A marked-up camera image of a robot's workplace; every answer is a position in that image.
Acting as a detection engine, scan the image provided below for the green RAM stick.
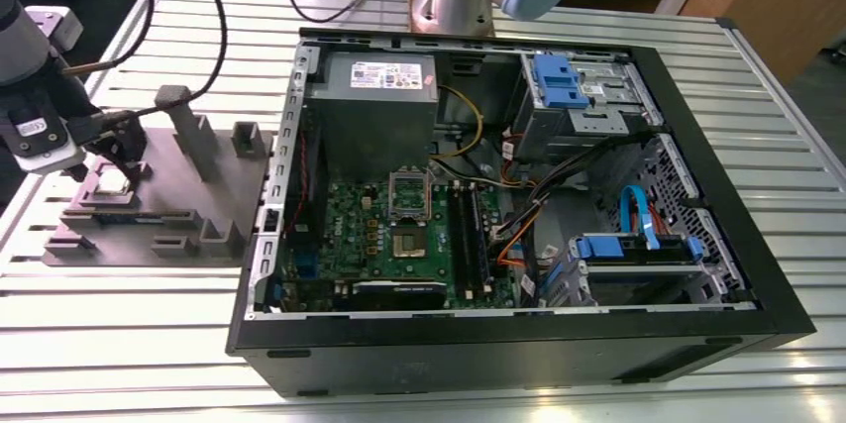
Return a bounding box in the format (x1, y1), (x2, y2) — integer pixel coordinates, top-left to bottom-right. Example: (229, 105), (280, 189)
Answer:
(90, 213), (166, 226)

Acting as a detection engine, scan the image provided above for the silver metal disk bay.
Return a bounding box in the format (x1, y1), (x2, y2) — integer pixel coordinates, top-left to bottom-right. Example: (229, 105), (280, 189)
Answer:
(546, 232), (755, 308)

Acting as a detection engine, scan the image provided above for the hard disk in blue carrier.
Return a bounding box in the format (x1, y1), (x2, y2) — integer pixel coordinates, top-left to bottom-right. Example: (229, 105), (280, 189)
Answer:
(568, 234), (705, 268)

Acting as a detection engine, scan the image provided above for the metal locking lever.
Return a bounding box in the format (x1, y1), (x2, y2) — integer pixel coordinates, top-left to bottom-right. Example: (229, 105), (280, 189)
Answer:
(426, 163), (438, 229)

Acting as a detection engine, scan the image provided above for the wooden cabinet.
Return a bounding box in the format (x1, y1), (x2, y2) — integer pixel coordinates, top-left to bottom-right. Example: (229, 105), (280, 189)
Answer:
(679, 0), (846, 85)

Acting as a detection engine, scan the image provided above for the grey power supply unit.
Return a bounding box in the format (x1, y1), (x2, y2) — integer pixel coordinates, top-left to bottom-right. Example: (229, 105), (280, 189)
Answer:
(306, 53), (441, 181)

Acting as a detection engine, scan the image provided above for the yellow wire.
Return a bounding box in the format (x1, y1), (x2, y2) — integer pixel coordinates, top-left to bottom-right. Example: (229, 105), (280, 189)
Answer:
(429, 84), (485, 160)

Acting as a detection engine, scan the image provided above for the silver metal drive cage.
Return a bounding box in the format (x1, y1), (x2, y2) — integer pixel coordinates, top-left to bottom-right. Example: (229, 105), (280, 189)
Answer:
(513, 51), (665, 161)

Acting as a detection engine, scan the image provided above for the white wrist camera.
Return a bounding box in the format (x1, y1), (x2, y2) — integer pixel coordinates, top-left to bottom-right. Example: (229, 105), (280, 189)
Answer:
(0, 104), (87, 175)

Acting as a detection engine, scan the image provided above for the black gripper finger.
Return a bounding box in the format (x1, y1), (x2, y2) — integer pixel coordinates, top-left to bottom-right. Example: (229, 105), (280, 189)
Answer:
(62, 144), (106, 182)
(97, 118), (151, 184)

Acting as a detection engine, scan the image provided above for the black graphics card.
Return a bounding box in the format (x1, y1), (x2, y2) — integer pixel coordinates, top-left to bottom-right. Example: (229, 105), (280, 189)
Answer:
(336, 277), (449, 313)

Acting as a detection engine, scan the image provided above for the orange wire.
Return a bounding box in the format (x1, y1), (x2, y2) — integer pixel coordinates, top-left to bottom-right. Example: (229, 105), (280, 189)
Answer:
(493, 239), (530, 271)

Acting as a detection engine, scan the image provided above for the silver CPU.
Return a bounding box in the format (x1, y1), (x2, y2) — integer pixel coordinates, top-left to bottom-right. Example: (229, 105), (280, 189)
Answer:
(93, 172), (133, 196)

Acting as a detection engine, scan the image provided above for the black wire bundle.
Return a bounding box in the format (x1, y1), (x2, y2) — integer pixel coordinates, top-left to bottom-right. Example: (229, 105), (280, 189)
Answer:
(492, 137), (647, 241)

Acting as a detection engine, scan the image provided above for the blue plastic drive latch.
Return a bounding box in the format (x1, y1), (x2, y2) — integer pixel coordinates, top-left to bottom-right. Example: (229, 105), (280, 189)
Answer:
(532, 53), (590, 111)

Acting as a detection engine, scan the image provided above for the black RAM slot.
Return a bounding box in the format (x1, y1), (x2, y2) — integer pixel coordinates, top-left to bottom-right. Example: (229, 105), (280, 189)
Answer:
(445, 182), (476, 295)
(462, 182), (494, 295)

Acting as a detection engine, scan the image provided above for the black PC case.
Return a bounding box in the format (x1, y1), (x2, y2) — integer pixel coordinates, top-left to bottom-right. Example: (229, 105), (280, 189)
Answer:
(224, 26), (817, 399)

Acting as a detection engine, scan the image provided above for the CPU socket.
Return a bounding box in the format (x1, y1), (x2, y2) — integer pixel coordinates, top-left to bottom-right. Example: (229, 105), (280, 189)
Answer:
(388, 227), (430, 261)

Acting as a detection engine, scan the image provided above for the black camera cable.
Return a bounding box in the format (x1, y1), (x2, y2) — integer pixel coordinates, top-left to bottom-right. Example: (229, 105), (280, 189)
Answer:
(90, 0), (230, 120)

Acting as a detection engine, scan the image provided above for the metal socket cover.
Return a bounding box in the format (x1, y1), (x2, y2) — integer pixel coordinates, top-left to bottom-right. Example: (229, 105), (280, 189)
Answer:
(388, 167), (432, 226)

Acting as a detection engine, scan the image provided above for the green motherboard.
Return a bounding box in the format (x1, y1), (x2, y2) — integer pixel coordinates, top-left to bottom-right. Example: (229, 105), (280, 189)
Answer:
(282, 164), (522, 313)

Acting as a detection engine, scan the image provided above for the grey parts rack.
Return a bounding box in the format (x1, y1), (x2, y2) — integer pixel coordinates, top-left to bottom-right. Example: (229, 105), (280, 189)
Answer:
(39, 85), (278, 268)

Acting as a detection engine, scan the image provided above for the blue flat wire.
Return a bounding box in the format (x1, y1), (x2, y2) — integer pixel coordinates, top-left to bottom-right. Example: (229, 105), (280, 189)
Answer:
(619, 184), (663, 252)

